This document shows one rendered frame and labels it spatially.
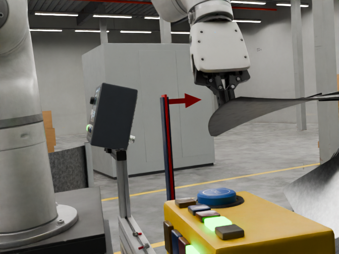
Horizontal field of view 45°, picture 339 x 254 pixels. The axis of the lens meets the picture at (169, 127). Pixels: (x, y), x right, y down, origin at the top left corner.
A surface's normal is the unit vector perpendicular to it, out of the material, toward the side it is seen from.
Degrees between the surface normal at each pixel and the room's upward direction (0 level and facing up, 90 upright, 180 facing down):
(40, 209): 90
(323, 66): 90
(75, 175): 90
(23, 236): 5
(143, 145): 90
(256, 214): 0
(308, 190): 55
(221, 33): 71
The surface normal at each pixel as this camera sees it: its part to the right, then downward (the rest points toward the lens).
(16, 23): 0.90, 0.32
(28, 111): 0.83, -0.05
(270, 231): -0.07, -1.00
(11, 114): 0.50, 0.03
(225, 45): 0.22, -0.26
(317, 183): -0.57, -0.50
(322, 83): -0.90, 0.08
